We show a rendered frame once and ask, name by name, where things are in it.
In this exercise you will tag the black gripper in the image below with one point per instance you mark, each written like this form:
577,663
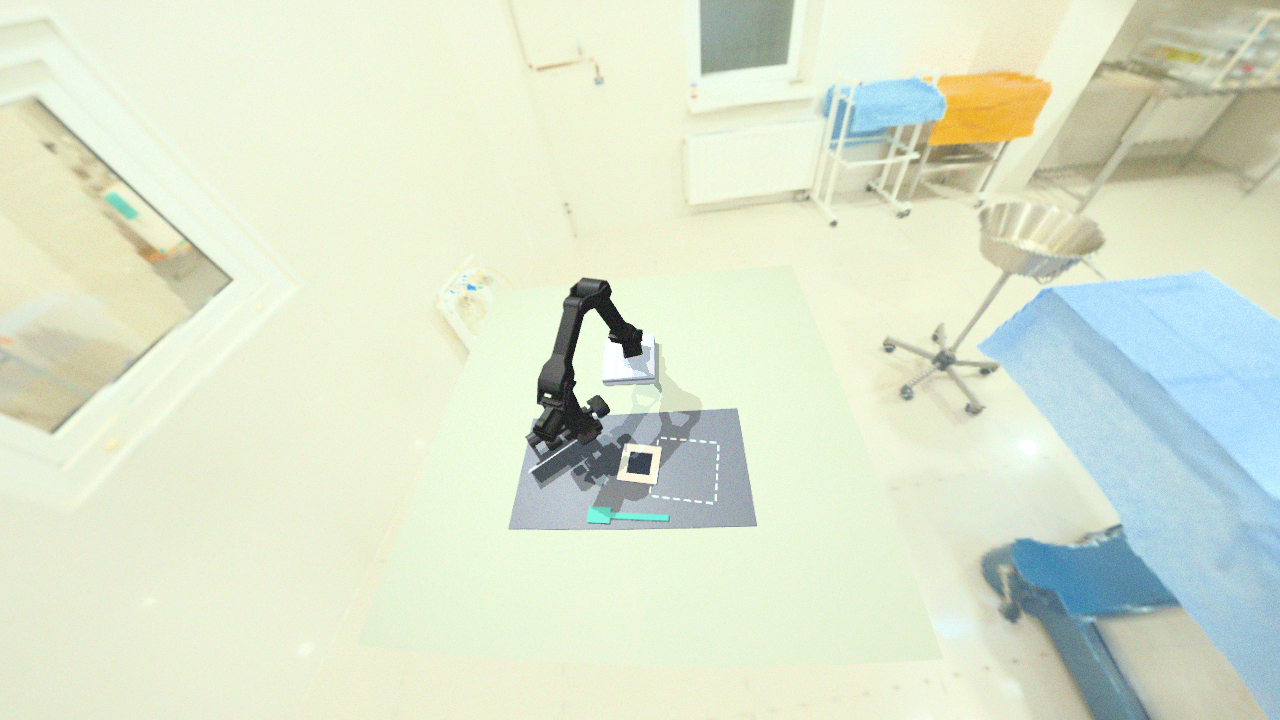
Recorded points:
597,405

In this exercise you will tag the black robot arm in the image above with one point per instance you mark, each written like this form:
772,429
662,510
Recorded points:
557,375

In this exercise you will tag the cream tile with dark square mark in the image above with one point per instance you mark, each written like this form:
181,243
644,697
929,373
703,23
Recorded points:
639,464

